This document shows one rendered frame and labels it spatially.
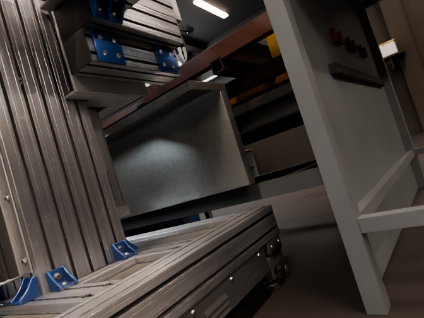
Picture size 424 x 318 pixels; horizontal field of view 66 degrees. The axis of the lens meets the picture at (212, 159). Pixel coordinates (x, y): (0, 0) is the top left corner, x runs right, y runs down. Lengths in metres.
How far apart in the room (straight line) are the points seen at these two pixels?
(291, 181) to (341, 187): 0.49
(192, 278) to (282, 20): 0.56
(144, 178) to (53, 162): 0.67
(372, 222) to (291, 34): 0.42
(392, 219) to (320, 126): 0.22
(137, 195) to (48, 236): 0.77
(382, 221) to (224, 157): 0.64
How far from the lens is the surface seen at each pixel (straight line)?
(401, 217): 0.71
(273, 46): 1.33
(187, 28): 1.55
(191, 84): 1.06
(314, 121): 0.71
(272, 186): 1.22
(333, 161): 0.71
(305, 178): 1.17
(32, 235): 0.83
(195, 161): 1.27
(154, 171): 1.44
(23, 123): 0.89
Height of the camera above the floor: 0.36
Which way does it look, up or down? 3 degrees up
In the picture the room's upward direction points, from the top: 17 degrees counter-clockwise
